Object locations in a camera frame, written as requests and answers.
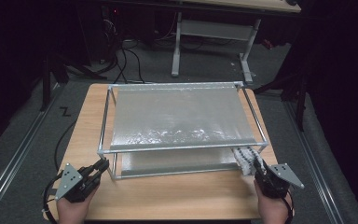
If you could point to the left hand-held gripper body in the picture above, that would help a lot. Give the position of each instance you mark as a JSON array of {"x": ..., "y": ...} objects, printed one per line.
[{"x": 70, "y": 180}]

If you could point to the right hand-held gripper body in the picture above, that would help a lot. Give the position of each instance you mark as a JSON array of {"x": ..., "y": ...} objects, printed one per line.
[{"x": 276, "y": 183}]

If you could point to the grey two-tier metal rack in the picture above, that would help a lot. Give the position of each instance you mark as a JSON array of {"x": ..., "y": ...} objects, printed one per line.
[{"x": 180, "y": 115}]

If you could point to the grey tape piece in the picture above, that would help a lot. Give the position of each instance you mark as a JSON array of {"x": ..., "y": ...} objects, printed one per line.
[{"x": 51, "y": 191}]

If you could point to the black metal stand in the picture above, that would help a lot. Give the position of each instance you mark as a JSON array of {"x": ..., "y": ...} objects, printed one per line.
[
  {"x": 46, "y": 87},
  {"x": 300, "y": 109}
]

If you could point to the small red object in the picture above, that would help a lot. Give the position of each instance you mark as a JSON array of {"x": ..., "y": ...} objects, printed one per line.
[{"x": 267, "y": 44}]

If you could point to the desk with white legs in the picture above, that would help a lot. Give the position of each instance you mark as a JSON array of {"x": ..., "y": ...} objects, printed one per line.
[{"x": 217, "y": 30}]

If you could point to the metal floor rail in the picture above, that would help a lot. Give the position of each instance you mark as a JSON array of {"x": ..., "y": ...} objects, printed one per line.
[
  {"x": 315, "y": 168},
  {"x": 12, "y": 165}
]

